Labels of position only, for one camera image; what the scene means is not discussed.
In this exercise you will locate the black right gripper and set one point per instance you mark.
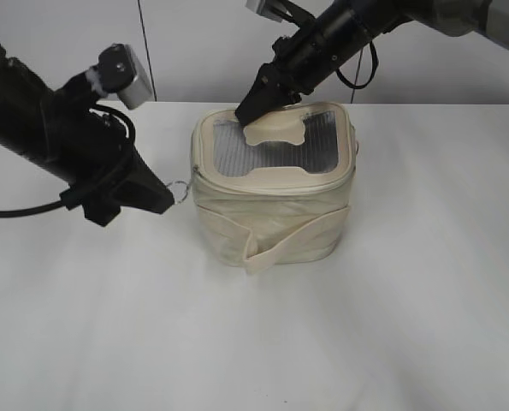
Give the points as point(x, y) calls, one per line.
point(308, 58)

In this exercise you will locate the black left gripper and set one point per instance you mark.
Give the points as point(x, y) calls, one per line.
point(124, 182)

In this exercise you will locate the cream zippered bag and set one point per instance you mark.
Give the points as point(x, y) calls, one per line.
point(277, 191)

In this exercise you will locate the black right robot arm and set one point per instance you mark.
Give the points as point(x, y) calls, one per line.
point(452, 18)

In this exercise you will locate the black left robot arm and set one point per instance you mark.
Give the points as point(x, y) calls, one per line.
point(70, 134)

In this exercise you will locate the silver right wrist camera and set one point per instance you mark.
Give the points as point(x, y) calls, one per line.
point(275, 10)

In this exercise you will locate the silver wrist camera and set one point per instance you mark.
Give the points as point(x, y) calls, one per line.
point(275, 10)
point(121, 73)

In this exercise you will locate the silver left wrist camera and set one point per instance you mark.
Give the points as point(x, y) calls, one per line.
point(121, 73)

